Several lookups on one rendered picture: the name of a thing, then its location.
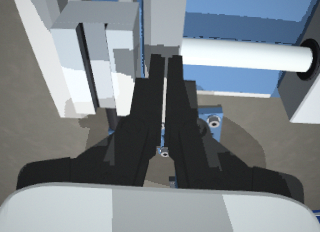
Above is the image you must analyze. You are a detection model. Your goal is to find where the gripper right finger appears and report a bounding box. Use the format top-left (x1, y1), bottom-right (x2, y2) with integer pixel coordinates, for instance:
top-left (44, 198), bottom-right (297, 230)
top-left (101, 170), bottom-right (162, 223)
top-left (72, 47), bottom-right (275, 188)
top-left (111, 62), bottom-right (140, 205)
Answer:
top-left (164, 55), bottom-right (304, 204)

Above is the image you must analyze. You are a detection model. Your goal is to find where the grey slotted metal block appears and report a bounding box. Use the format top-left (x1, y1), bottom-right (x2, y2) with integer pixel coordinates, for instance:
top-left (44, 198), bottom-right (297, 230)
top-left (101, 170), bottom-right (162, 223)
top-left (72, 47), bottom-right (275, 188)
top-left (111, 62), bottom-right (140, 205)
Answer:
top-left (50, 1), bottom-right (141, 116)

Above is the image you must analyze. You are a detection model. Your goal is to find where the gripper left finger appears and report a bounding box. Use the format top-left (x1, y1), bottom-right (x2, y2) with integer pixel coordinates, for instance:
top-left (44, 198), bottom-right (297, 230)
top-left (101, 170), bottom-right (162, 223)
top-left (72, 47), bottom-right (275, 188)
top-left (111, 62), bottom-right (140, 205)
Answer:
top-left (16, 54), bottom-right (165, 190)

